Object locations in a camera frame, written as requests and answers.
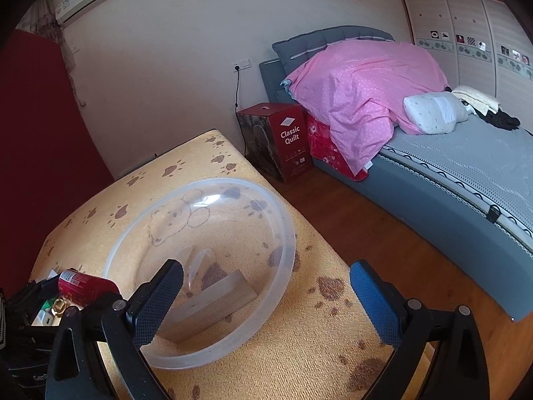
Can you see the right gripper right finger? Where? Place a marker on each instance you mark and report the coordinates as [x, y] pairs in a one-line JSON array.
[[458, 368]]

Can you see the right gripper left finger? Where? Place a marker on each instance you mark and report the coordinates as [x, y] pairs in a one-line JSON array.
[[129, 325]]

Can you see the white usb charger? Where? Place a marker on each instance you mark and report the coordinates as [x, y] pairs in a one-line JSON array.
[[44, 317]]

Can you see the gold ring keychain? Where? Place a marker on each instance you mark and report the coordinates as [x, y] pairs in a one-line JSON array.
[[59, 306]]

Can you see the red cylindrical can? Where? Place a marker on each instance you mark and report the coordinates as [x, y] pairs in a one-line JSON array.
[[83, 289]]

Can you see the light wooden block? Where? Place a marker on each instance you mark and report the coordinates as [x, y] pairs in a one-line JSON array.
[[207, 308]]

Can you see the clear plastic bowl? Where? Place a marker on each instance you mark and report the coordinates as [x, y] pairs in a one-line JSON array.
[[212, 228]]

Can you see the yellow paw print blanket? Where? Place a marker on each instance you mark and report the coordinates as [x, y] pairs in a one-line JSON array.
[[317, 344]]

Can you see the red curtain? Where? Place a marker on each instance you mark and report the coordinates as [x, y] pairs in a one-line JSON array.
[[49, 163]]

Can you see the grey bed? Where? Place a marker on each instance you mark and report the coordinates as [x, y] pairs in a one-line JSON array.
[[469, 194]]

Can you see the red classic quilt box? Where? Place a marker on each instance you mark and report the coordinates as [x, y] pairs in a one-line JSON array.
[[276, 142]]

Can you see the black clothes on bed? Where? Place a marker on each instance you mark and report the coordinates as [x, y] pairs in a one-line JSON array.
[[500, 119]]

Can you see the white pillow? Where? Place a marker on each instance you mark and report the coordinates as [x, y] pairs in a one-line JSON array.
[[435, 113]]

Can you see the cream folded cloth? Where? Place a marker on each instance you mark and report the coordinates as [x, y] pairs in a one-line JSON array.
[[480, 101]]

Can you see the pink quilt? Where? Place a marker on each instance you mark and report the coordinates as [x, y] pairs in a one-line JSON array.
[[357, 89]]

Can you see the white wardrobe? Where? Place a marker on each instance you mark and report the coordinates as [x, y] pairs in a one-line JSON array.
[[477, 43]]

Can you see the wall power socket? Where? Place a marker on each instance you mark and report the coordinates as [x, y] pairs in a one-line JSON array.
[[242, 65]]

